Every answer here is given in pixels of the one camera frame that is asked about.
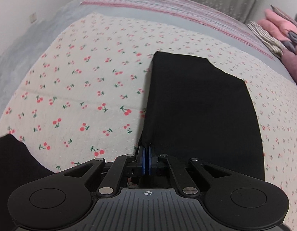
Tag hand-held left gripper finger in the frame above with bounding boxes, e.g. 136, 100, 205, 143
148, 146, 235, 196
56, 146, 147, 198

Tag black pants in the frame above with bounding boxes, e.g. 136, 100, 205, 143
138, 51, 265, 191

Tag cherry printed bed sheet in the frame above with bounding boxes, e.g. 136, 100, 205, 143
0, 12, 297, 231

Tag dark cloth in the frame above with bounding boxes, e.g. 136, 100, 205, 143
0, 134, 56, 231

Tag pink striped blanket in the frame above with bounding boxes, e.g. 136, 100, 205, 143
81, 0, 277, 61

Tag grey bed sheet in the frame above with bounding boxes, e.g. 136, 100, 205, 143
0, 0, 297, 126

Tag grey white striped cloth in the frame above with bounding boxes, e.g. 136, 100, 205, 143
247, 21, 288, 59

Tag pink and grey comforter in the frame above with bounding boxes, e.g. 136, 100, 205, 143
282, 49, 297, 90

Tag grey-blue folded cloth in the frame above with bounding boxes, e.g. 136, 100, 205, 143
284, 31, 297, 51

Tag pink folded clothing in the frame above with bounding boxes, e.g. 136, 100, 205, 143
257, 8, 297, 41

